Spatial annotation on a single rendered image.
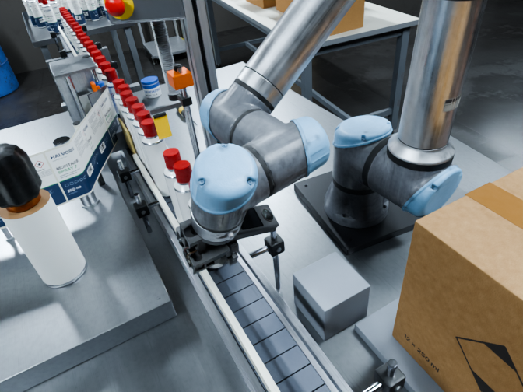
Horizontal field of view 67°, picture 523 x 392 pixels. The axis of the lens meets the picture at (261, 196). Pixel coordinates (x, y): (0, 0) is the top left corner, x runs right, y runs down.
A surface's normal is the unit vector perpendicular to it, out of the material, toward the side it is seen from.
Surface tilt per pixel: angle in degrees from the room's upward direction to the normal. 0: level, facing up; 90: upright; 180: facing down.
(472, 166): 0
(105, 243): 0
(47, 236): 90
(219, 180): 30
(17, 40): 90
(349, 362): 0
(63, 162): 90
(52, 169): 90
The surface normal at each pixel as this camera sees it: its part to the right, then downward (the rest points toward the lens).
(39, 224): 0.65, 0.43
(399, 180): -0.69, 0.48
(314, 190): -0.09, -0.76
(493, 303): -0.88, 0.36
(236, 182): 0.16, -0.43
